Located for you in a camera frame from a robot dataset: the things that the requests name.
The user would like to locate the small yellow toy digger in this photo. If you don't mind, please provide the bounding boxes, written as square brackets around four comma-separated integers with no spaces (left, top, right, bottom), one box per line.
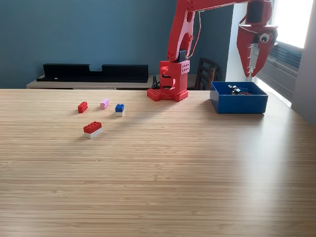
[228,83,242,96]

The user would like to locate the blue plastic bin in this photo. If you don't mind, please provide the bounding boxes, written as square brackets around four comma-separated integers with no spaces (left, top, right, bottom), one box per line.
[209,81,269,115]

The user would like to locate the bright window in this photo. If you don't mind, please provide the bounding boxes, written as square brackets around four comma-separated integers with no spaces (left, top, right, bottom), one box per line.
[269,0,314,49]

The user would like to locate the grey window heater unit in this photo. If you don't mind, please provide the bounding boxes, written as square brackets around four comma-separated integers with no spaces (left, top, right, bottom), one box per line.
[249,39,303,99]

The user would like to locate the dark wooden chair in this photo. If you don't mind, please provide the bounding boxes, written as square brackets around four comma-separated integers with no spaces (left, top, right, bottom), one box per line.
[194,57,220,91]

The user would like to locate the pale wooden sideboard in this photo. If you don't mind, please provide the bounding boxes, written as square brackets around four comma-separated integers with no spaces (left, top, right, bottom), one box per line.
[26,74,198,90]

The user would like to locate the red white brick stack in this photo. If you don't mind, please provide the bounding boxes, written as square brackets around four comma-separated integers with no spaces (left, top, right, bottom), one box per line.
[83,121,103,139]

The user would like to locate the white servo cable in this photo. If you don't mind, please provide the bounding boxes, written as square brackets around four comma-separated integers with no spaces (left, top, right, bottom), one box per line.
[186,11,202,60]

